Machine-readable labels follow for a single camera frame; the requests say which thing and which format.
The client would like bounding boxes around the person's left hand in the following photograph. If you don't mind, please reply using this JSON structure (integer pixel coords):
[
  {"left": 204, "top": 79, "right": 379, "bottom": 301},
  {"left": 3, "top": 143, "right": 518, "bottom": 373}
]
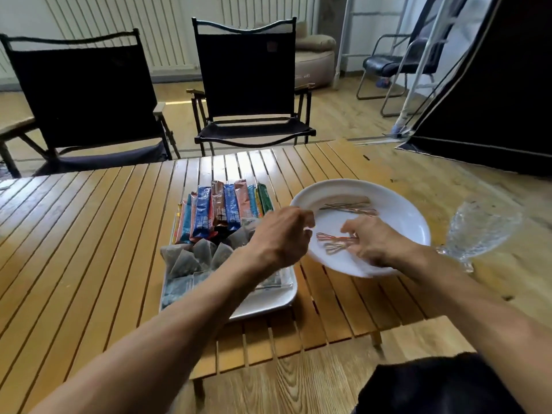
[{"left": 243, "top": 206, "right": 316, "bottom": 272}]

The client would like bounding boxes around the black fabric backdrop panel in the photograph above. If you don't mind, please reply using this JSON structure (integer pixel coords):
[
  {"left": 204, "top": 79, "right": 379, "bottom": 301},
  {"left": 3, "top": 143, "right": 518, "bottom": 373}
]
[{"left": 396, "top": 0, "right": 552, "bottom": 177}]

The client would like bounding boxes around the cluster of pyramid tea bags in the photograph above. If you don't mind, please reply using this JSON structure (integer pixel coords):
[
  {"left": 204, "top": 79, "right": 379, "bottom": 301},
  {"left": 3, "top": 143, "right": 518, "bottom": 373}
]
[{"left": 159, "top": 217, "right": 262, "bottom": 281}]

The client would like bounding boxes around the person's right hand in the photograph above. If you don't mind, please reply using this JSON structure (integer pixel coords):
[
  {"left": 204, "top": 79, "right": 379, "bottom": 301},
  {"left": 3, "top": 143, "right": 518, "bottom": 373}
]
[{"left": 339, "top": 215, "right": 426, "bottom": 269}]

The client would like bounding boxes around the grey rectangular tray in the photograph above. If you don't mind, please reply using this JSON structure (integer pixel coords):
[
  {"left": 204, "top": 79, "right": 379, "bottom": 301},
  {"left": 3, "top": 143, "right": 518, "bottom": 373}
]
[{"left": 158, "top": 189, "right": 299, "bottom": 322}]

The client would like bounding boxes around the white round bowl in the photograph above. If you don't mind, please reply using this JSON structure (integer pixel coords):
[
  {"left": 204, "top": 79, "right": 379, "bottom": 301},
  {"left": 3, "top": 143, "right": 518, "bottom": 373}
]
[{"left": 289, "top": 178, "right": 432, "bottom": 279}]

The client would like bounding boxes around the white metal frame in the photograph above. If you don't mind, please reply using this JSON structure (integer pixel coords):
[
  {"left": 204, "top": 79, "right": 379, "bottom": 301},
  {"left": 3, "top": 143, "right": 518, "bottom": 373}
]
[{"left": 332, "top": 0, "right": 458, "bottom": 136}]

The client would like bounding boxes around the black office chair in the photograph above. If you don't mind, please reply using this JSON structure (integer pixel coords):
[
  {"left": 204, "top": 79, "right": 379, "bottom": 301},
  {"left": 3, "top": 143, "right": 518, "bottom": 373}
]
[{"left": 355, "top": 0, "right": 471, "bottom": 118}]

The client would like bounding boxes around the beige inflatable sofa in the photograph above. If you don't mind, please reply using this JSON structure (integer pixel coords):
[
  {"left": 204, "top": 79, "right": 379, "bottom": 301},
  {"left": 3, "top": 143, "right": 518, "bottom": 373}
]
[{"left": 254, "top": 21, "right": 337, "bottom": 89}]

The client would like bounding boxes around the pile of grey sachets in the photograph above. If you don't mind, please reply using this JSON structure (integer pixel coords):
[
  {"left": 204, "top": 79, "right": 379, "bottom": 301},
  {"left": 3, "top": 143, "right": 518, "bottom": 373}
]
[{"left": 160, "top": 269, "right": 294, "bottom": 309}]

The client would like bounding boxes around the white wall radiator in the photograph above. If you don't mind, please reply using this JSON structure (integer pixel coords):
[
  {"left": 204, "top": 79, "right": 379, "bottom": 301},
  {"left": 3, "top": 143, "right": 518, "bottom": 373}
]
[
  {"left": 220, "top": 0, "right": 318, "bottom": 29},
  {"left": 41, "top": 0, "right": 199, "bottom": 72}
]

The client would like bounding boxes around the clear patterned glass cup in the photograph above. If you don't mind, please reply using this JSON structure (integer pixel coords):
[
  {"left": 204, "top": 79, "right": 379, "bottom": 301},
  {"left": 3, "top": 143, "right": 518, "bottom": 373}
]
[{"left": 435, "top": 198, "right": 525, "bottom": 274}]

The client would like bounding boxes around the black folding chair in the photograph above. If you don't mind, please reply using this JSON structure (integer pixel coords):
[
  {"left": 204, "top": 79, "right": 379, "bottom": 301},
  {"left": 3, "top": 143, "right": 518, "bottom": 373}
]
[
  {"left": 186, "top": 17, "right": 318, "bottom": 158},
  {"left": 0, "top": 28, "right": 182, "bottom": 179}
]

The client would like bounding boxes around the person's right forearm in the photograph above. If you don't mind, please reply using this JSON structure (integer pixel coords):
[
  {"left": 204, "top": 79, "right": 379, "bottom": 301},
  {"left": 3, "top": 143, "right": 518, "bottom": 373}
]
[{"left": 401, "top": 247, "right": 552, "bottom": 410}]

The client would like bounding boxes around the row of colourful stick packets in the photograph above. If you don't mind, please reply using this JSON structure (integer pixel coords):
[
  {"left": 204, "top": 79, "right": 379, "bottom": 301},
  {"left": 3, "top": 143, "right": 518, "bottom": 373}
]
[{"left": 172, "top": 179, "right": 275, "bottom": 246}]

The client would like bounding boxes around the person's left forearm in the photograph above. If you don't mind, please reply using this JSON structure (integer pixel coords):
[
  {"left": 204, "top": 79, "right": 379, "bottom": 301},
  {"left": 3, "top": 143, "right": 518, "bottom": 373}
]
[{"left": 30, "top": 247, "right": 268, "bottom": 414}]

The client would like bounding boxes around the person's right leg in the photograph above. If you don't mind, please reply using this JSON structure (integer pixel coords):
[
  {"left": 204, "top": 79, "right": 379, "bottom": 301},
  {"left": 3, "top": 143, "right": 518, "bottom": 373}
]
[{"left": 351, "top": 352, "right": 527, "bottom": 414}]

